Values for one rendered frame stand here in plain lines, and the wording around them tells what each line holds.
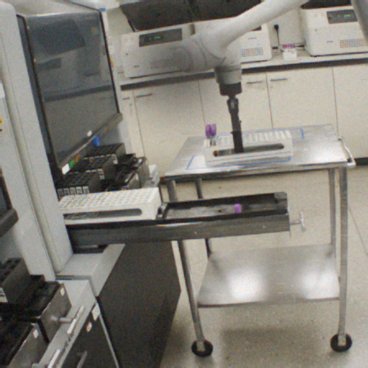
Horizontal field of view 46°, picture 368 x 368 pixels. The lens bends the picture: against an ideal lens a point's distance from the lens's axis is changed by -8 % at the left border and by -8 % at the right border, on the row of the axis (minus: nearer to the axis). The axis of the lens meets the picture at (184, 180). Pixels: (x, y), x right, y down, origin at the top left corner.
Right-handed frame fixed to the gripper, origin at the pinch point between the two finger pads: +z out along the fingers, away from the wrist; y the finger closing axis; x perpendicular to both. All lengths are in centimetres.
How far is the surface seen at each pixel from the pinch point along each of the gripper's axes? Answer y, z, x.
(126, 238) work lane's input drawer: -43, 10, 31
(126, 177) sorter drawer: -6.7, 5.8, 38.4
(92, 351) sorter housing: -67, 30, 40
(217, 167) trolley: -8.4, 5.5, 7.7
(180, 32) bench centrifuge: 197, -33, 36
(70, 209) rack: -40, 1, 47
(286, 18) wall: 252, -32, -51
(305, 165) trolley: -13.9, 6.1, -20.6
